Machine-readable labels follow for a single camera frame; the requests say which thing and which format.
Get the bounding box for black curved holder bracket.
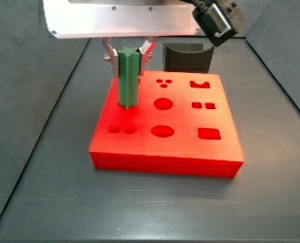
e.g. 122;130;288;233
164;43;215;73

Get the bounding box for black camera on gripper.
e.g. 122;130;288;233
183;0;245;47

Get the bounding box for red shape sorter block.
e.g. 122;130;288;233
89;71;244;178

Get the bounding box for silver metal gripper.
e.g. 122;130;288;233
42;0;200;78

